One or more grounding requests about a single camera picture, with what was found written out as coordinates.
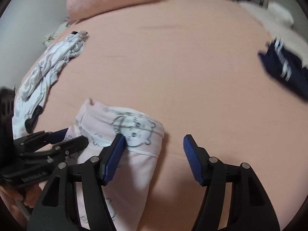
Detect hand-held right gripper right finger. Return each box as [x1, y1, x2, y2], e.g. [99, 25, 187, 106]
[183, 134, 281, 231]

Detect round bed with pink sheet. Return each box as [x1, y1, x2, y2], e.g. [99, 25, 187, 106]
[12, 0, 308, 231]

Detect pile of light clothes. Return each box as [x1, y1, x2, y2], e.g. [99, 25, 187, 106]
[43, 17, 70, 45]

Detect person's left hand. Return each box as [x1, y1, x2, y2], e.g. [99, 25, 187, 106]
[0, 184, 43, 208]

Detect pink printed pajama pants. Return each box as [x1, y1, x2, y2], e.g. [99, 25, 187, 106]
[69, 98, 165, 231]

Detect white plush toy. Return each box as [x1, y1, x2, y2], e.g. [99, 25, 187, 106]
[268, 2, 294, 26]

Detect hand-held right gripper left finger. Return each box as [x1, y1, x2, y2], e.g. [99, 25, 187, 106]
[27, 133, 127, 231]

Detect white striped garment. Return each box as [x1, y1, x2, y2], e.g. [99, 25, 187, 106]
[12, 32, 89, 134]

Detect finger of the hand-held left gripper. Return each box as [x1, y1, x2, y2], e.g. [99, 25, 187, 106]
[13, 128, 69, 150]
[44, 135, 89, 162]

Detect navy shorts with white stripes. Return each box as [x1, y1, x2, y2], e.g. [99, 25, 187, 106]
[258, 37, 308, 101]

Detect rolled pink duvet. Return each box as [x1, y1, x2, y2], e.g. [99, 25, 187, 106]
[66, 0, 173, 24]

